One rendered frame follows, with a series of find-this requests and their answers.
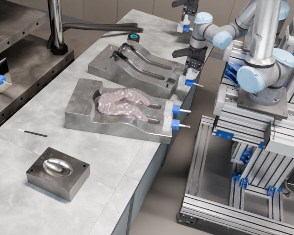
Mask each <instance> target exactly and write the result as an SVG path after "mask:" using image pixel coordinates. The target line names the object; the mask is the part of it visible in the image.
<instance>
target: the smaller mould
mask: <svg viewBox="0 0 294 235"><path fill-rule="evenodd" d="M89 175H90V164H88V163H86V162H83V161H81V160H79V159H76V158H74V157H72V156H70V155H68V154H65V153H63V152H60V151H58V150H56V149H54V148H51V147H48V148H47V149H46V150H45V151H44V152H43V153H42V155H41V156H40V157H39V158H38V159H37V160H36V161H35V162H34V164H33V165H32V166H31V167H30V168H29V169H28V170H27V171H26V176H27V179H28V183H31V184H33V185H35V186H37V187H39V188H41V189H43V190H45V191H48V192H50V193H52V194H54V195H56V196H58V197H60V198H63V199H65V200H67V201H69V202H71V201H72V200H73V198H74V197H75V196H76V194H77V193H78V191H79V190H80V188H81V187H82V185H83V184H84V183H85V181H86V180H87V178H88V177H89Z"/></svg>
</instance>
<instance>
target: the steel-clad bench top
mask: <svg viewBox="0 0 294 235"><path fill-rule="evenodd" d="M122 23H138V25H139V26H138V28H144V32H123V31H107V32H106V33H105V34H104V35H103V36H102V37H101V38H99V39H98V40H97V41H96V42H95V43H94V44H93V45H92V46H90V47H89V48H88V49H87V50H86V51H85V52H84V53H82V54H81V55H80V56H79V57H78V58H77V59H76V60H75V61H74V62H73V63H72V64H71V65H69V66H68V67H67V68H66V69H65V70H64V71H63V72H62V73H60V74H59V75H58V76H57V77H56V78H55V79H54V80H52V81H51V82H50V83H49V84H48V85H47V86H46V87H45V88H43V89H42V90H41V91H40V92H39V93H38V94H37V95H36V96H34V97H33V98H32V99H31V100H30V101H29V102H28V103H27V104H25V105H24V106H23V107H22V108H21V109H20V110H19V111H18V112H16V113H15V114H14V115H13V116H12V117H11V118H10V119H9V120H7V121H6V122H5V123H4V124H3V125H2V126H1V127H0V235H111V233H112V231H113V229H114V228H115V226H116V224H117V222H118V220H119V218H120V217H121V215H122V213H123V211H124V209H125V207H126V206H127V204H128V202H129V200H130V198H131V196H132V194H133V193H134V191H135V189H136V187H137V185H138V183H139V182H140V180H141V178H142V176H143V174H144V172H145V171H146V169H147V167H148V165H149V163H150V161H151V160H152V158H153V156H154V154H155V152H156V151H157V149H158V147H159V145H160V143H158V142H152V141H145V140H139V139H133V138H125V137H119V136H113V135H106V134H100V133H94V132H88V131H80V130H74V129H67V128H66V123H65V113H64V112H65V109H66V107H67V105H68V102H69V100H70V98H71V95H72V93H73V91H74V88H75V86H76V84H77V82H78V79H79V78H86V79H92V80H99V81H102V84H103V87H106V88H126V87H125V86H122V85H119V84H117V83H113V82H111V81H108V80H105V79H103V78H100V77H98V76H94V75H92V74H89V73H88V64H89V63H90V62H91V61H92V60H93V59H94V58H95V57H96V56H97V55H98V54H99V53H100V52H101V51H102V50H104V49H105V48H106V47H107V46H108V45H109V44H111V45H114V46H117V47H120V46H122V44H123V43H125V42H127V41H128V35H129V34H132V33H134V34H138V35H139V36H140V42H139V44H140V45H141V46H143V47H144V48H145V49H146V50H147V51H148V52H150V53H151V54H153V55H154V56H157V57H161V58H164V59H168V60H171V61H175V62H178V63H181V64H184V65H185V62H186V59H187V56H183V57H178V58H173V57H172V53H173V51H174V50H177V49H183V48H189V45H190V39H191V35H192V30H189V32H186V31H183V32H182V33H181V32H178V31H177V27H178V23H177V22H174V21H170V20H166V19H164V18H160V17H157V16H154V15H151V14H147V13H144V12H141V11H138V10H134V9H132V10H131V11H130V12H129V13H128V14H127V15H125V16H124V17H123V18H122V19H121V20H120V21H119V22H117V24H122ZM190 88H191V87H189V86H187V85H185V86H184V87H182V86H179V85H178V87H177V88H176V90H175V92H174V94H173V95H172V97H171V99H170V100H174V104H175V105H180V106H181V104H182V103H183V101H184V99H185V97H186V95H187V94H188V92H189V90H190ZM19 129H22V130H26V131H31V132H35V133H39V134H43V135H47V137H43V136H39V135H34V134H31V133H26V132H22V131H18V130H19ZM48 147H51V148H54V149H56V150H58V151H60V152H63V153H65V154H68V155H70V156H72V157H74V158H76V159H79V160H81V161H83V162H86V163H88V164H90V175H89V177H88V178H87V180H86V181H85V183H84V184H83V185H82V187H81V188H80V190H79V191H78V193H77V194H76V196H75V197H74V198H73V200H72V201H71V202H69V201H67V200H65V199H63V198H60V197H58V196H56V195H54V194H52V193H50V192H48V191H45V190H43V189H41V188H39V187H37V186H35V185H33V184H31V183H28V179H27V176H26V171H27V170H28V169H29V168H30V167H31V166H32V165H33V164H34V162H35V161H36V160H37V159H38V158H39V157H40V156H41V155H42V153H43V152H44V151H45V150H46V149H47V148H48Z"/></svg>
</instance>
